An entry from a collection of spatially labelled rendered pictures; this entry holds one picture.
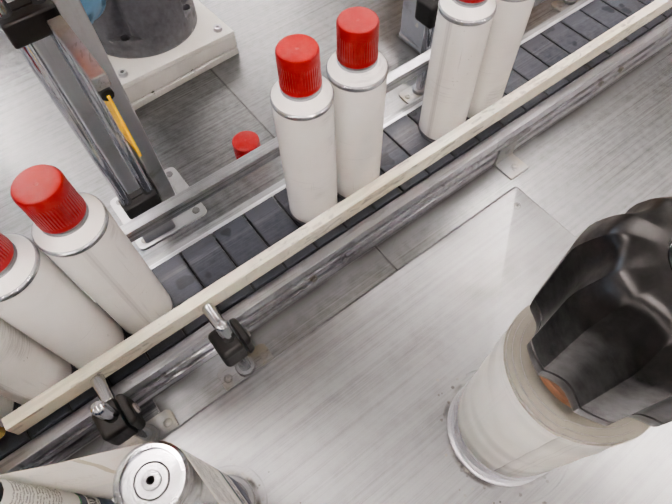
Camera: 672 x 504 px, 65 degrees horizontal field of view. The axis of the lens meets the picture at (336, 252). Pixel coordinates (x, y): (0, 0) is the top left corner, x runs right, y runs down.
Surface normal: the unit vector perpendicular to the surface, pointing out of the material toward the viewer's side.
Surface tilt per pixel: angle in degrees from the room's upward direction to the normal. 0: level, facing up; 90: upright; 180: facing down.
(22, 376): 90
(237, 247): 0
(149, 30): 71
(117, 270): 90
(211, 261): 0
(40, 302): 90
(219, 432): 0
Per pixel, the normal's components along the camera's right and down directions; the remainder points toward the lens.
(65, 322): 0.75, 0.57
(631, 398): -0.44, 0.79
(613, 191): -0.02, -0.49
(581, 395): -0.98, 0.18
